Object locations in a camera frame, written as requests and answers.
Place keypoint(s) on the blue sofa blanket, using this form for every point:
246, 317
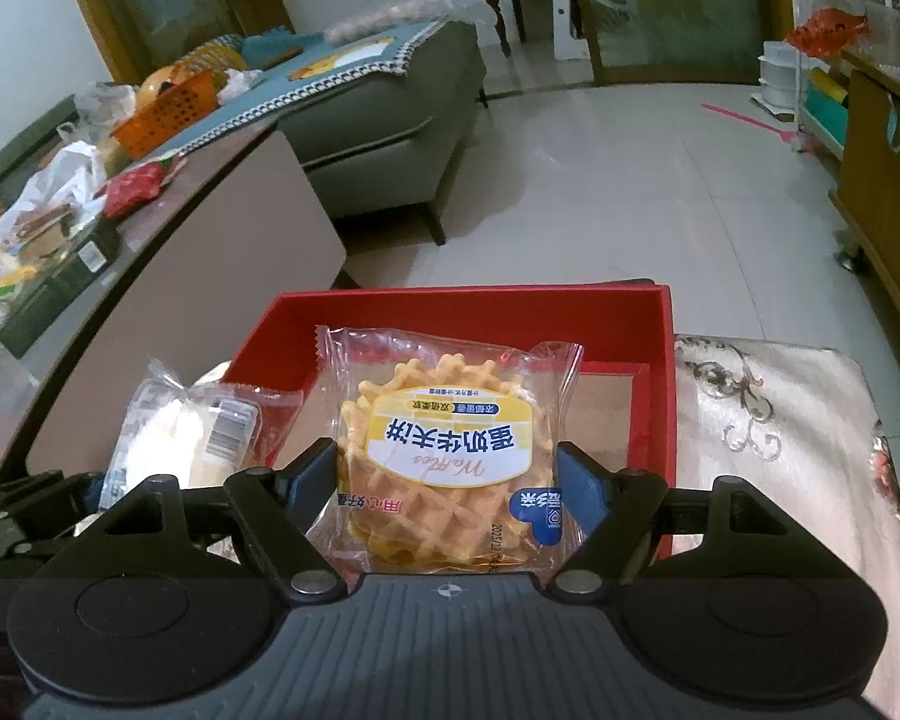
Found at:
345, 67

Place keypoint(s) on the small red snack packet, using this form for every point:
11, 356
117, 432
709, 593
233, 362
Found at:
131, 191

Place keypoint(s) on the small white crumpled bag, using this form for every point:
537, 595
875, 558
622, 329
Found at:
236, 84

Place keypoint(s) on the white plastic bag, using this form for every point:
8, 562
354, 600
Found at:
52, 180

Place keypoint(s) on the brown coffee table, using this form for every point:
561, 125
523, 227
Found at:
217, 240

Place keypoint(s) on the green storage drawers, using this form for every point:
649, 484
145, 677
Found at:
825, 112

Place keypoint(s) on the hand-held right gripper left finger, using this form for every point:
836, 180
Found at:
311, 476

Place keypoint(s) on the black flat box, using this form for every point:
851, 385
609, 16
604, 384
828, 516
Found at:
67, 270

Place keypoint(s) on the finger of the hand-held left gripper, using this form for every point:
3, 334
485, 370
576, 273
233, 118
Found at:
7, 555
37, 499

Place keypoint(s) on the red cardboard box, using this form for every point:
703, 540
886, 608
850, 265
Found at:
457, 315

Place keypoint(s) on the stack of white containers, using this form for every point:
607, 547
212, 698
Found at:
778, 79

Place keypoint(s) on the wooden cabinet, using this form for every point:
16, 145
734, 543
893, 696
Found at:
885, 210

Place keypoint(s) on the orange plastic basket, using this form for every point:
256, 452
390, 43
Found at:
169, 116

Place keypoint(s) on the red plastic bag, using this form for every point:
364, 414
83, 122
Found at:
825, 34

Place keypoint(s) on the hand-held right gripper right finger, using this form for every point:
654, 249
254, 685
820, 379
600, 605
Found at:
579, 476

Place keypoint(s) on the grey sofa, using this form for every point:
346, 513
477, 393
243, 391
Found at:
22, 142
405, 105

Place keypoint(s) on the yellow round object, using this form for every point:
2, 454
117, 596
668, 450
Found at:
157, 82

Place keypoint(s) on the clear plastic cover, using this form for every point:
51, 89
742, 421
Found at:
896, 37

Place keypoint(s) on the clear plastic bag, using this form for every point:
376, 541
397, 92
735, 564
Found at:
109, 105

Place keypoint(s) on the pink bumpy cushion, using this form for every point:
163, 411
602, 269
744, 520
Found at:
375, 19

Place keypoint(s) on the pink fly swatter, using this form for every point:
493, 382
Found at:
750, 122

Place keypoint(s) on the wooden framed glass door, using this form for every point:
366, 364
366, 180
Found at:
667, 7

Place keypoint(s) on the clear white bread packet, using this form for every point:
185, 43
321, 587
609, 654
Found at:
172, 435

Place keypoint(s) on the clear waffle packet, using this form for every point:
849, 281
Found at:
435, 450

